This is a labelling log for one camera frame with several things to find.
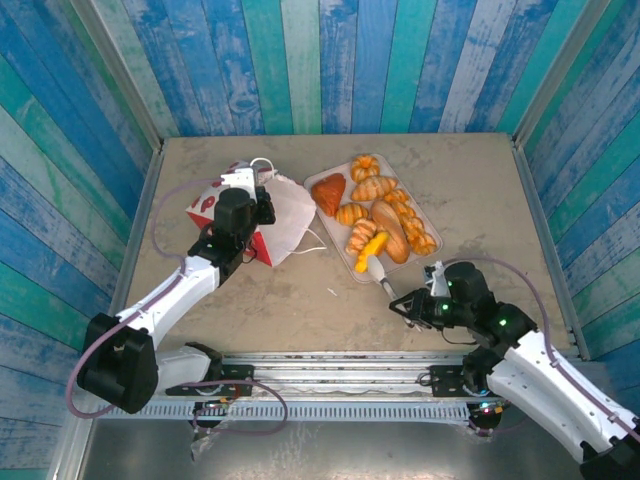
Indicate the red and white paper bag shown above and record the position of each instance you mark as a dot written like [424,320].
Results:
[295,215]

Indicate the metal tongs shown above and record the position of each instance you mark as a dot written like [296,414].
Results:
[376,270]

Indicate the yellow fake bread piece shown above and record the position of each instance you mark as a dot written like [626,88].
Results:
[372,248]

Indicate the reddish triangular fake pastry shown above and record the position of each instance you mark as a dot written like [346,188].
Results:
[329,194]

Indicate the long fake baguette loaf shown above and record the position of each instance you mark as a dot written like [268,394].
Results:
[390,230]

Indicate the small fake croissant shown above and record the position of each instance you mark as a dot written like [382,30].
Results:
[361,235]

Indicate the round pumpkin-shaped fake bread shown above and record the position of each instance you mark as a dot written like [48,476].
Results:
[365,169]

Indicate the large striped fake croissant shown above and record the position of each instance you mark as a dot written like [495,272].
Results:
[372,188]

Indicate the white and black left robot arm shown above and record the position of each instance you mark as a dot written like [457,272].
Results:
[170,295]

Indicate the pale pink plastic tray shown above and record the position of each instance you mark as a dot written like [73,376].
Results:
[430,235]

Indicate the small circuit board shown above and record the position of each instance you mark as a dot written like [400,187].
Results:
[491,408]
[215,406]

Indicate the steel sheet panel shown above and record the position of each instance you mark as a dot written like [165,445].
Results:
[350,450]

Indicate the clear plastic wrap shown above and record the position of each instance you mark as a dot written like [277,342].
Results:
[207,440]

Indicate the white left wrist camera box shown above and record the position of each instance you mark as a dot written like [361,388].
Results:
[240,182]

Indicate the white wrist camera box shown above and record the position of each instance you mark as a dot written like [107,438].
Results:
[240,182]
[436,280]

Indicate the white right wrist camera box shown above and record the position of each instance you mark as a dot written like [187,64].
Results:
[436,280]

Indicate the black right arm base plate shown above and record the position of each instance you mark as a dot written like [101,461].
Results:
[447,381]

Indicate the aluminium mounting rail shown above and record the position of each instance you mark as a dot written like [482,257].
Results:
[340,372]

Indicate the aluminium table side rail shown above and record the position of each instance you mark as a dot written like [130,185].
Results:
[146,190]
[531,190]

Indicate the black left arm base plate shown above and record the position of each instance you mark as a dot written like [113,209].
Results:
[240,380]

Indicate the aluminium corner post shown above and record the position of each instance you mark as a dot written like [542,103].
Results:
[121,75]
[555,75]

